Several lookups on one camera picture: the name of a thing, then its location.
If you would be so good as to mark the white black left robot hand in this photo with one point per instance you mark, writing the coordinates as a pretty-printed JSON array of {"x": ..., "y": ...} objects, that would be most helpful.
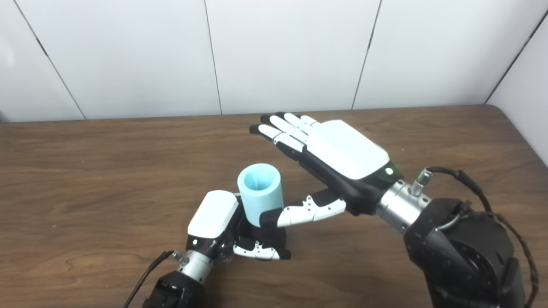
[{"x": 212, "y": 216}]

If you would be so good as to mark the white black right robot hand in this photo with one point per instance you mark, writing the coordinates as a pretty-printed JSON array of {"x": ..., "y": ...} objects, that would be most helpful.
[{"x": 346, "y": 149}]

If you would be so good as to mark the light blue cylinder cup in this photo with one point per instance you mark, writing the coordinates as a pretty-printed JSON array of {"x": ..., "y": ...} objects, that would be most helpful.
[{"x": 261, "y": 201}]

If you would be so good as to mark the black funnel-shaped nozzle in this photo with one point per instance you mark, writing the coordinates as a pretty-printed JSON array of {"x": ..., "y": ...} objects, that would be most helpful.
[{"x": 269, "y": 235}]

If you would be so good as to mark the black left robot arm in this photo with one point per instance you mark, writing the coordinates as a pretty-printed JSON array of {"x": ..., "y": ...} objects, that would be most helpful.
[{"x": 175, "y": 291}]

